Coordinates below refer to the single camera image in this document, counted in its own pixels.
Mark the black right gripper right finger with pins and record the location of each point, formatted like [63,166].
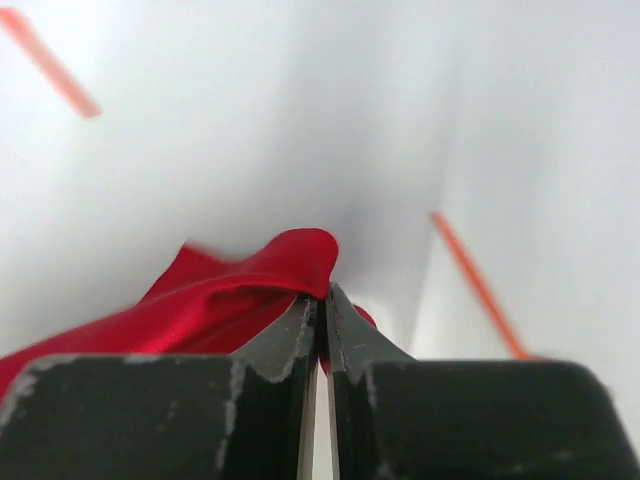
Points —
[395,417]

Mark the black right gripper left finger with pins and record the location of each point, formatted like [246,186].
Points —
[246,415]

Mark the red cloth napkin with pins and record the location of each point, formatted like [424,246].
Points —
[202,304]

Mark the orange plastic spoon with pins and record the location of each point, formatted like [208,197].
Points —
[478,284]

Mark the orange plastic knife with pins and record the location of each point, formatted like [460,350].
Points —
[15,24]

